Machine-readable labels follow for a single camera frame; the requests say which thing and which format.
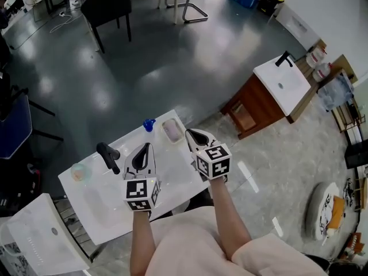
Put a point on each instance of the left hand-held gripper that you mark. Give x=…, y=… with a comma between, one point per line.
x=138, y=190

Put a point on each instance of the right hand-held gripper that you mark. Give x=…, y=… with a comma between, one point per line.
x=212, y=160

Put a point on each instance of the clear soap dish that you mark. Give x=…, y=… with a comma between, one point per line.
x=162, y=124

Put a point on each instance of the person's left forearm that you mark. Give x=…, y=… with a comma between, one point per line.
x=142, y=240

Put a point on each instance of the person's right forearm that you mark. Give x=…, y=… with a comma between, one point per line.
x=230, y=220

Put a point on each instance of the large white sink basin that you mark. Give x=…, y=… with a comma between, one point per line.
x=175, y=170

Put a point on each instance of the thick black faucet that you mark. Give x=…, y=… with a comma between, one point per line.
x=107, y=154

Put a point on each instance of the clear bottle with blue pump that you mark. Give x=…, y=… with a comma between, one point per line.
x=149, y=124

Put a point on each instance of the pale green translucent cup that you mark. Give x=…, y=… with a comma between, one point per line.
x=86, y=168

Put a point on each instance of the dark grey sink cabinet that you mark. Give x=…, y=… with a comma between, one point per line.
x=198, y=200

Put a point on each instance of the beige wooden comb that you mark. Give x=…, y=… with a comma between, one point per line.
x=78, y=175

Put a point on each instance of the brown wooden vanity cabinet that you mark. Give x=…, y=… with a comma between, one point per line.
x=258, y=102

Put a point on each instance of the person's beige clothing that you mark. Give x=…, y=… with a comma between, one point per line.
x=187, y=246

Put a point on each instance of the round metal sink drain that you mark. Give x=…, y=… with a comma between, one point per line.
x=54, y=231
x=280, y=85

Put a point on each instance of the small white sink basin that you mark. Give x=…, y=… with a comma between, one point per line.
x=293, y=96

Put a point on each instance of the red and black appliance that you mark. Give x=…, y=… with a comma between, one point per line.
x=34, y=180

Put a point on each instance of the slim black faucet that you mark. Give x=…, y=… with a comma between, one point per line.
x=283, y=58

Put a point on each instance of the white square sink basin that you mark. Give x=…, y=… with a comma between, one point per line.
x=34, y=234

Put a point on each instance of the wooden slatted platform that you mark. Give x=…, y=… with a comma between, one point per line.
x=300, y=62

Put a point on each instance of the white patterned bean bag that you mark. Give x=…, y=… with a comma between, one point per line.
x=313, y=211

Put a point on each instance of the blue padded chair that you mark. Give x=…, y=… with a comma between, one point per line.
x=14, y=125

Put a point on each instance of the white jug with red label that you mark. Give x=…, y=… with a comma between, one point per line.
x=321, y=73
x=314, y=57

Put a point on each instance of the plastic-wrapped panel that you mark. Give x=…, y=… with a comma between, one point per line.
x=335, y=92

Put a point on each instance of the wooden shelf rack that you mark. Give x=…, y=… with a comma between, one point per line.
x=345, y=116

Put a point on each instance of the orange cushion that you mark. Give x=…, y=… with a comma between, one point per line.
x=336, y=213

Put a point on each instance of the black white patterned cloth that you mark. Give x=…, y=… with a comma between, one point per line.
x=348, y=191

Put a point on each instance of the black flat panel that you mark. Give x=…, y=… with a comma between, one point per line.
x=356, y=155

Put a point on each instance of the black bin with yellow lid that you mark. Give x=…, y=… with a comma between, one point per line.
x=268, y=3

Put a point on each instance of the black white marbled slab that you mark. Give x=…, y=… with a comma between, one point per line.
x=14, y=260

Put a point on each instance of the brown cardboard sheet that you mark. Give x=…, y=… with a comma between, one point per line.
x=346, y=63

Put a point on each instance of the dark grey chair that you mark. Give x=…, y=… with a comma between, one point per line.
x=106, y=1

